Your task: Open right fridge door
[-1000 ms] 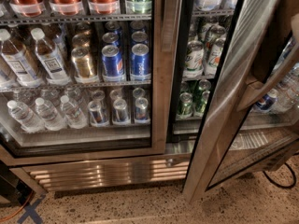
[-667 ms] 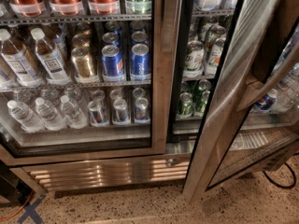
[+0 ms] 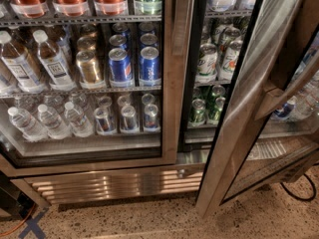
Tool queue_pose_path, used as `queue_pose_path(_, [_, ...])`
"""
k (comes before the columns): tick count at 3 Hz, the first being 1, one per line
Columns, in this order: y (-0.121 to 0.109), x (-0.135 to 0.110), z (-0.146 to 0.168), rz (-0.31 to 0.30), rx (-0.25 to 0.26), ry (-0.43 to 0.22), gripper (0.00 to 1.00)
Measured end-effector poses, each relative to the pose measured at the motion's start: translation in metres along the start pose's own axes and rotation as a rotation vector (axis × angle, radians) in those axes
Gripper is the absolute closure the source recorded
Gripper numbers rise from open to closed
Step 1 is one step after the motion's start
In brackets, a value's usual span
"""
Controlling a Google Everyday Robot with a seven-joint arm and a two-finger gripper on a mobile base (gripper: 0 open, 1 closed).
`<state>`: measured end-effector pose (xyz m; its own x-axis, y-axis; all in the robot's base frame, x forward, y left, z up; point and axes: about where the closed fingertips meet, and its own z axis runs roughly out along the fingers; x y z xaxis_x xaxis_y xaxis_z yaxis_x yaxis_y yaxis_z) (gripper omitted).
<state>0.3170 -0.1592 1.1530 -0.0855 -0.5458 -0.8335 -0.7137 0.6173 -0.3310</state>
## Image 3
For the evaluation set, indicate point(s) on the tea bottle far left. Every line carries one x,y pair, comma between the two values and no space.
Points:
22,64

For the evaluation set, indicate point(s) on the small silver can left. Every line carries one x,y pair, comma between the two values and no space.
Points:
105,121

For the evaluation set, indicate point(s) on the front blue Pepsi can left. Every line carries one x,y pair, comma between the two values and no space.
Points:
120,68

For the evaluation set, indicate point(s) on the white 7Up can left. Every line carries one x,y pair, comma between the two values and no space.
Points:
206,64

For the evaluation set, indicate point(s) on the water bottle middle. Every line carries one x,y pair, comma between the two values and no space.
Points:
53,122

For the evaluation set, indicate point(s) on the white 7Up can right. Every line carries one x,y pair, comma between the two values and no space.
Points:
229,61

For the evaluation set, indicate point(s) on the front gold can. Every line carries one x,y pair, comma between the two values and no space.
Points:
92,75

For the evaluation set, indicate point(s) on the steel fridge base grille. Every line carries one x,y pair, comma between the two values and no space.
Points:
184,176

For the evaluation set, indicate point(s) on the water bottle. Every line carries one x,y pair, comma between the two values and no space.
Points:
31,129
53,122
80,124

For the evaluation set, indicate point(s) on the blue tape cross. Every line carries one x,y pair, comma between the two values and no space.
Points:
32,225

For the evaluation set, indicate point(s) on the green can bottom shelf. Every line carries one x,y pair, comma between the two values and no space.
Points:
197,113

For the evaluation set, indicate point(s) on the small silver can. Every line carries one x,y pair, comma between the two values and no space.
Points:
151,118
129,119
105,121

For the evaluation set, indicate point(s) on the tea bottle white cap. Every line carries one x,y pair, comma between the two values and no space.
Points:
54,61

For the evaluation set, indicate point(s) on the steel fridge door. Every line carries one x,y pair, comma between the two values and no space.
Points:
167,31
269,130

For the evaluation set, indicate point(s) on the small silver can right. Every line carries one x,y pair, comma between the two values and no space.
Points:
151,118

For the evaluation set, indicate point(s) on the small silver can middle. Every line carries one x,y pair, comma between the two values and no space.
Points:
129,119

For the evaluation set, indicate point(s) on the water bottle left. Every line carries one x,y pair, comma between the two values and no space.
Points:
31,129

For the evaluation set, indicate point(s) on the white 7up can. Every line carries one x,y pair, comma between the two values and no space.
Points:
206,64
229,61

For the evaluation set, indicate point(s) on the blue pepsi can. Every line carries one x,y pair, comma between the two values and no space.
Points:
120,68
149,64

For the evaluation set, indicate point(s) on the front blue Pepsi can right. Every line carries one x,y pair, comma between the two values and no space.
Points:
149,64

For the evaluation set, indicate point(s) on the water bottle right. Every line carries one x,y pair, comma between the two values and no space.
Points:
80,124

